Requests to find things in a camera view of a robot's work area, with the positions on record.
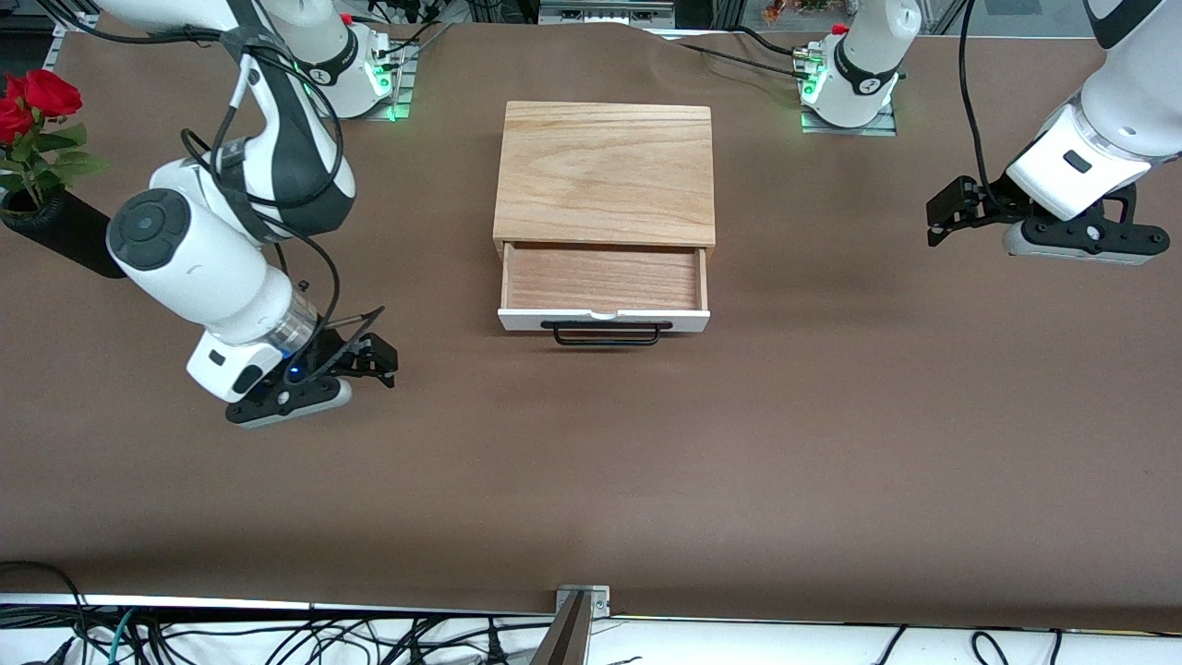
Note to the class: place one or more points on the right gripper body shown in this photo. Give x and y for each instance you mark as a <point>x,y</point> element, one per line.
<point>334,356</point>

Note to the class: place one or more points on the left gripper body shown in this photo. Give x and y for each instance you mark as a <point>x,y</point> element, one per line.
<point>990,202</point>

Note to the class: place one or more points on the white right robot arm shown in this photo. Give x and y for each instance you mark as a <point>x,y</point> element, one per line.
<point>194,268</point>

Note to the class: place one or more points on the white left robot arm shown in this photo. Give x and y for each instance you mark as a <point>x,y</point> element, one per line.
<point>868,65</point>

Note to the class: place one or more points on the black cylindrical vase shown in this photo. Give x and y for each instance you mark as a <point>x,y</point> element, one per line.
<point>65,235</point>

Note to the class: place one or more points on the brown table cover cloth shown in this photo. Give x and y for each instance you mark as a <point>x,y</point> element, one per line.
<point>591,462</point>

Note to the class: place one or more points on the orange dried foliage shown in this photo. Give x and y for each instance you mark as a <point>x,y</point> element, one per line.
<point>794,9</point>

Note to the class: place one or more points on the light wooden cabinet box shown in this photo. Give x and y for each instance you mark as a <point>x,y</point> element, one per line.
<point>605,171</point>

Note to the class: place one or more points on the red artificial rose stem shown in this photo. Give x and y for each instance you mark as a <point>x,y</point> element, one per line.
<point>46,92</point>

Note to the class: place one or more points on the grey metal rack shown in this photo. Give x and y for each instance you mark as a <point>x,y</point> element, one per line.
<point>605,11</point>

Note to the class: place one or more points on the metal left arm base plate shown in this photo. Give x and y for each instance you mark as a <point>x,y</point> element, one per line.
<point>882,125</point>

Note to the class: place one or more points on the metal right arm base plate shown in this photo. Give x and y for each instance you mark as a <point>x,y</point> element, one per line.
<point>402,92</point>

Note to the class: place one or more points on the grey metal bracket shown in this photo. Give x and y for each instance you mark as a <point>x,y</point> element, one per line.
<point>598,600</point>

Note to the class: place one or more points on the dark tapered metal post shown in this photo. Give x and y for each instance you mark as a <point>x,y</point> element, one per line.
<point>565,642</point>

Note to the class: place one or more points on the aluminium frame profile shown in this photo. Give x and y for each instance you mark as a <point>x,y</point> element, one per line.
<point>69,14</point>

